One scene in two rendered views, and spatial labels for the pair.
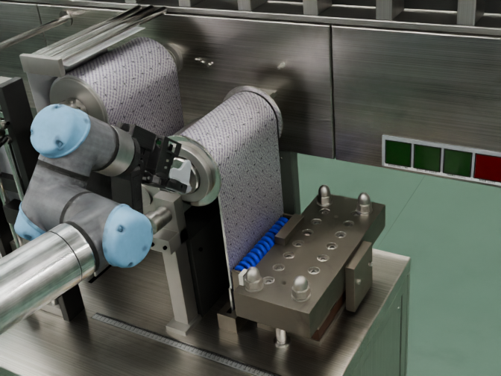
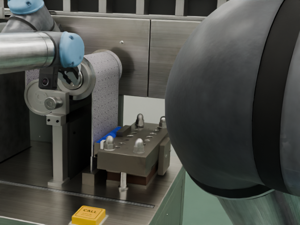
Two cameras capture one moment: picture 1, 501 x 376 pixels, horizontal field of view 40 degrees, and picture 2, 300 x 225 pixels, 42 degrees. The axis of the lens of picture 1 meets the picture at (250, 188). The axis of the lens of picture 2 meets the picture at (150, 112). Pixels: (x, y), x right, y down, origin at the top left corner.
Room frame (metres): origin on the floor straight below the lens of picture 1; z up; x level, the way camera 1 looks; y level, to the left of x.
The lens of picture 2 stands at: (-0.14, 0.25, 1.44)
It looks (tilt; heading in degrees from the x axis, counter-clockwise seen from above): 13 degrees down; 343
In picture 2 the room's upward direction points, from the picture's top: 2 degrees clockwise
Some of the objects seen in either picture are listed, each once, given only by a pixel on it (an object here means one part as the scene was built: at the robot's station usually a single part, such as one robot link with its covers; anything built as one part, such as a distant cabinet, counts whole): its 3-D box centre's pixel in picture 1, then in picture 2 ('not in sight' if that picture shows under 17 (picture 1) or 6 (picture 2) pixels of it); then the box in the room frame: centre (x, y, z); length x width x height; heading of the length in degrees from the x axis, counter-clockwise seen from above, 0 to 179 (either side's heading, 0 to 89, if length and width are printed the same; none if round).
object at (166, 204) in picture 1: (172, 266); (58, 139); (1.10, 0.17, 1.05); 0.06 x 0.05 x 0.31; 148
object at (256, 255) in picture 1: (265, 246); (110, 137); (1.17, -0.02, 1.03); 0.21 x 0.04 x 0.03; 148
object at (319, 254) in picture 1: (315, 256); (139, 144); (1.16, -0.12, 1.00); 0.40 x 0.16 x 0.06; 148
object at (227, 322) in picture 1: (260, 283); (104, 164); (1.19, 0.00, 0.92); 0.28 x 0.04 x 0.04; 148
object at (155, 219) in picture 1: (150, 223); (51, 103); (1.07, 0.19, 1.18); 0.04 x 0.02 x 0.04; 58
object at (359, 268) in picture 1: (360, 276); (165, 156); (1.12, -0.21, 0.96); 0.10 x 0.03 x 0.11; 148
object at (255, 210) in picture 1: (255, 219); (105, 121); (1.19, 0.00, 1.08); 0.23 x 0.01 x 0.18; 148
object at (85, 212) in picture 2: not in sight; (89, 216); (0.83, 0.11, 0.91); 0.07 x 0.07 x 0.02; 58
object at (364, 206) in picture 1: (364, 201); (163, 121); (1.27, -0.24, 1.05); 0.04 x 0.04 x 0.04
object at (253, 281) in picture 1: (253, 277); (109, 142); (1.04, 0.01, 1.05); 0.04 x 0.04 x 0.04
